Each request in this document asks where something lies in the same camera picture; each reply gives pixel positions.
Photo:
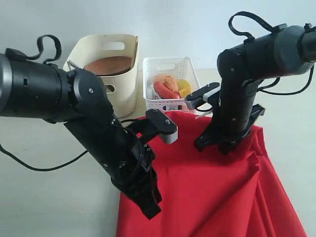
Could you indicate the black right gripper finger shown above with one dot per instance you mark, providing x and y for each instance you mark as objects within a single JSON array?
[
  {"x": 225, "y": 148},
  {"x": 201, "y": 144}
]

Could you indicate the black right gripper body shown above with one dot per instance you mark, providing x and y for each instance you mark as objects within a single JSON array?
[{"x": 234, "y": 114}]

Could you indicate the orange fried food piece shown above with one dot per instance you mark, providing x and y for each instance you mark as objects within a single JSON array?
[{"x": 171, "y": 83}]

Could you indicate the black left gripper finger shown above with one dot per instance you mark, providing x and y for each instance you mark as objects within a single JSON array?
[
  {"x": 152, "y": 192},
  {"x": 138, "y": 197}
]

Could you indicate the silver table knife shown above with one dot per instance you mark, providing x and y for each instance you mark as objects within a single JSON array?
[{"x": 72, "y": 65}]

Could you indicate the brown wooden plate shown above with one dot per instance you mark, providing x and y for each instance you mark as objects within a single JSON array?
[{"x": 110, "y": 66}]

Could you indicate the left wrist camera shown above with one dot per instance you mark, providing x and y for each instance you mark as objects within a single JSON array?
[{"x": 166, "y": 127}]

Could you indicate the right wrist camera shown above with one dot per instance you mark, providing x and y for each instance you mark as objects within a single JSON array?
[{"x": 200, "y": 96}]

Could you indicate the orange carrot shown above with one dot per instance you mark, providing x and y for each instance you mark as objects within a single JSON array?
[{"x": 164, "y": 92}]

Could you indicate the brown egg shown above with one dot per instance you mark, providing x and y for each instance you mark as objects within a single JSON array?
[{"x": 160, "y": 77}]

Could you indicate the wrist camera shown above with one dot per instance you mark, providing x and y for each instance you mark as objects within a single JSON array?
[
  {"x": 200, "y": 96},
  {"x": 166, "y": 127}
]

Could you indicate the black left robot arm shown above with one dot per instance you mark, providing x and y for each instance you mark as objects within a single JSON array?
[{"x": 78, "y": 100}]

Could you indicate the yellow orange cheese block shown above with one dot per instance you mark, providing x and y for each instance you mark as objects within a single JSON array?
[{"x": 184, "y": 92}]

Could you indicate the white woven plastic basket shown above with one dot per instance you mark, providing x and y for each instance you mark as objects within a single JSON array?
[{"x": 180, "y": 68}]

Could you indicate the yellow lemon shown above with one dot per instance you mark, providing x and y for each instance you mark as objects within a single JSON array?
[{"x": 183, "y": 84}]

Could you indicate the wooden chopstick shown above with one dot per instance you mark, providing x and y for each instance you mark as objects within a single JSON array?
[{"x": 133, "y": 59}]

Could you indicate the cream plastic tub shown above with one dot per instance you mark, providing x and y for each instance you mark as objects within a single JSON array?
[{"x": 121, "y": 89}]

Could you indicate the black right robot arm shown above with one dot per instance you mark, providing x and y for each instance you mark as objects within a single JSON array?
[{"x": 287, "y": 51}]

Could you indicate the red table cloth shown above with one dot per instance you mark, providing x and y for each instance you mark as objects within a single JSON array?
[{"x": 208, "y": 194}]

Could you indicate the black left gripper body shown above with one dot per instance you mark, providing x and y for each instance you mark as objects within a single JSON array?
[{"x": 124, "y": 154}]

